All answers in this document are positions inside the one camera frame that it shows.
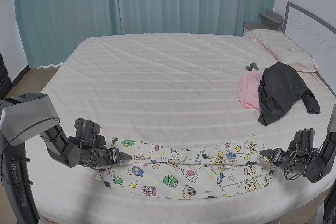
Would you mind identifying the white printed pyjama top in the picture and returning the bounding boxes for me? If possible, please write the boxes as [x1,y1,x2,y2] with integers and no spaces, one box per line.
[95,134,275,200]

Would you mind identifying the black cable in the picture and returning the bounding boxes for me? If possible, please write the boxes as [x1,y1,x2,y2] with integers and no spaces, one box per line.
[284,168,303,182]

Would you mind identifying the pink garment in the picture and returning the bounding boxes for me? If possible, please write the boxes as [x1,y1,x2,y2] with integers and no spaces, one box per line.
[238,69,263,110]

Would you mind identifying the grey bedside table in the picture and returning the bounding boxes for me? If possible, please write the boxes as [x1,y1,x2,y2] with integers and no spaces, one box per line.
[244,8,284,32]

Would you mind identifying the black chest of drawers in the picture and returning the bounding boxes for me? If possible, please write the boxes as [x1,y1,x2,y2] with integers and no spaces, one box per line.
[0,54,15,97]

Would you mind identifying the bed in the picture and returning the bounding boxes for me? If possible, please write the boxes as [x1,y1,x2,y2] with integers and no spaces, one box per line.
[33,1,336,224]

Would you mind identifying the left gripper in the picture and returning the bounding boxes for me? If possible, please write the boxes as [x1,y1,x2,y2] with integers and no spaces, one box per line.
[106,148,126,165]

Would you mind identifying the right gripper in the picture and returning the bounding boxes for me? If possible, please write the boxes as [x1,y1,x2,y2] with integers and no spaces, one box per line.
[270,148,290,166]

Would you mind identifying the black garment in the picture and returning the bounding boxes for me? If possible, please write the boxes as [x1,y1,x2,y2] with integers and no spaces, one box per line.
[258,62,321,127]

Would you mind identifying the pale pink pillow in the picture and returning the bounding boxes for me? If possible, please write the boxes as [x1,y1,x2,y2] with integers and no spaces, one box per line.
[243,29,320,73]

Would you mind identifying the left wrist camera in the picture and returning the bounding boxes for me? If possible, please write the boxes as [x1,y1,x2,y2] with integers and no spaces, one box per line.
[93,135,107,149]

